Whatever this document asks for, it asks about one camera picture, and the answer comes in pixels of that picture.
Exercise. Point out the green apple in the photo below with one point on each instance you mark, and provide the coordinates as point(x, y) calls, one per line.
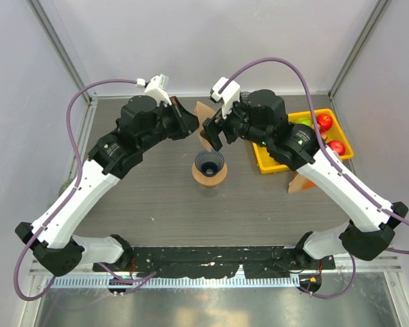
point(304, 121)

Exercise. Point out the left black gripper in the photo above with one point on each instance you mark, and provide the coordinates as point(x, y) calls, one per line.
point(186, 122)

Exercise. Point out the green melon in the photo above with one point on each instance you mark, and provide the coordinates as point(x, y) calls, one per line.
point(64, 186)

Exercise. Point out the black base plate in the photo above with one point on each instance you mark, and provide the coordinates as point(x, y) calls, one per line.
point(219, 262)

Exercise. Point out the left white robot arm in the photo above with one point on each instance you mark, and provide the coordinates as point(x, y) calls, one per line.
point(143, 123)

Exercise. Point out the yellow plastic bin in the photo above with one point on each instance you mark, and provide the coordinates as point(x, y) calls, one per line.
point(268, 165)

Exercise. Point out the glass carafe with wood band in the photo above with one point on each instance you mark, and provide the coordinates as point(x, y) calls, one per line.
point(209, 192)

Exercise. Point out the brown paper filter stack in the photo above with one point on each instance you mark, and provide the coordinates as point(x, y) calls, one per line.
point(297, 183)

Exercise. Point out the blue glass dripper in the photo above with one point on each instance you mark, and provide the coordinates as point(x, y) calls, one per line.
point(209, 163)

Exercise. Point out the orange filter holder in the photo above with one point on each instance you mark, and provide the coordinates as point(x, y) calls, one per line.
point(308, 185)

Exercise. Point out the peach fruit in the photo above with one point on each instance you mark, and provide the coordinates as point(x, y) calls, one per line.
point(323, 133)

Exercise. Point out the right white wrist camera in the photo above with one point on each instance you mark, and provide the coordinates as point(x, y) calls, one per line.
point(226, 95)

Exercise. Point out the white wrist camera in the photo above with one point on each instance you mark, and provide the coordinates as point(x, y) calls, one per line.
point(155, 88)
point(226, 95)

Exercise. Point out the white slotted cable duct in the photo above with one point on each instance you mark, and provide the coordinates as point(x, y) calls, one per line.
point(238, 281)

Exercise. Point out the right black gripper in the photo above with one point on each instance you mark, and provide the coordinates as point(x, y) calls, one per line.
point(212, 126)

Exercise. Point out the wooden dripper ring holder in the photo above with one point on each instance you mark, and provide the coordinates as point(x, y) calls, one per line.
point(209, 181)

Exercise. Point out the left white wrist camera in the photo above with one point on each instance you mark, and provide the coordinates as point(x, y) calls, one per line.
point(155, 88)

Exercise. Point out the red apple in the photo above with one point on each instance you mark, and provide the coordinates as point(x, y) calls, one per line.
point(338, 147)
point(324, 121)

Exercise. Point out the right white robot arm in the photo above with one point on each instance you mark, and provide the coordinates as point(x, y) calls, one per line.
point(260, 117)

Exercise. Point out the brown paper coffee filter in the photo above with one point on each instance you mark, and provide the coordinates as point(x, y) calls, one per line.
point(203, 111)

